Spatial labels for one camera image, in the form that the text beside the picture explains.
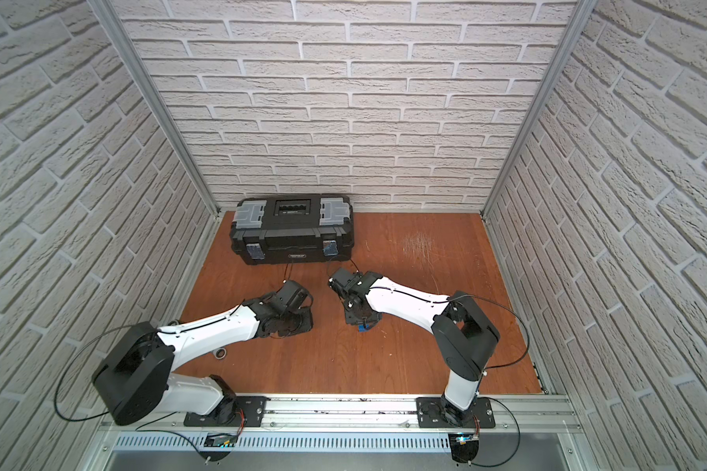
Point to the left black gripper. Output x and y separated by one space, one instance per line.
298 319

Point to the black mounting plate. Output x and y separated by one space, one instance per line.
439 413
246 411

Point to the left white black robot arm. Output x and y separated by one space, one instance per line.
139 378

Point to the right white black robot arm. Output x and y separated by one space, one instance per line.
465 336

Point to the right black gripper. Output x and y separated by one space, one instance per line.
352 321

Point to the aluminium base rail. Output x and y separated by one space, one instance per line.
396 413

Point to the white slotted cable duct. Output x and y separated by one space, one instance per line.
253 442

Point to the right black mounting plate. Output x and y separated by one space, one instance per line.
439 413

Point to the black plastic toolbox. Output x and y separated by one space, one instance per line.
292 229

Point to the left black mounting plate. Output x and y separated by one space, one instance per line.
246 411

